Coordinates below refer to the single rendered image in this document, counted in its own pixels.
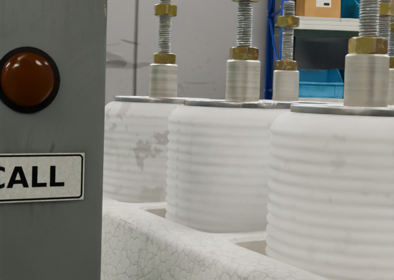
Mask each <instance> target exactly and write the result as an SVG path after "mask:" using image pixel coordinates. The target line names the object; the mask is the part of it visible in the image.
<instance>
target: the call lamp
mask: <svg viewBox="0 0 394 280"><path fill-rule="evenodd" d="M1 86H2V90H3V92H4V93H5V95H6V96H7V98H8V99H9V100H10V101H12V102H13V103H14V104H16V105H19V106H21V107H35V106H38V105H40V104H42V103H44V102H45V101H46V100H47V99H48V98H49V97H50V95H51V94H52V92H53V89H54V87H55V74H54V71H53V69H52V67H51V65H50V63H49V62H48V61H47V60H46V59H45V58H44V57H42V56H40V55H39V54H36V53H31V52H23V53H19V54H16V55H14V56H13V57H11V58H10V59H9V60H8V61H7V62H6V63H5V65H4V67H3V69H2V73H1Z"/></svg>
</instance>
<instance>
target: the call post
mask: <svg viewBox="0 0 394 280"><path fill-rule="evenodd" d="M106 46H107V0H0V280H101V236H102V212H103V165H104V118H105V93H106ZM23 52H31V53H36V54H39V55H40V56H42V57H44V58H45V59H46V60H47V61H48V62H49V63H50V65H51V67H52V69H53V71H54V74H55V87H54V89H53V92H52V94H51V95H50V97H49V98H48V99H47V100H46V101H45V102H44V103H42V104H40V105H38V106H35V107H21V106H19V105H16V104H14V103H13V102H12V101H10V100H9V99H8V98H7V96H6V95H5V93H4V92H3V90H2V86H1V73H2V69H3V67H4V65H5V63H6V62H7V61H8V60H9V59H10V58H11V57H13V56H14V55H16V54H19V53H23Z"/></svg>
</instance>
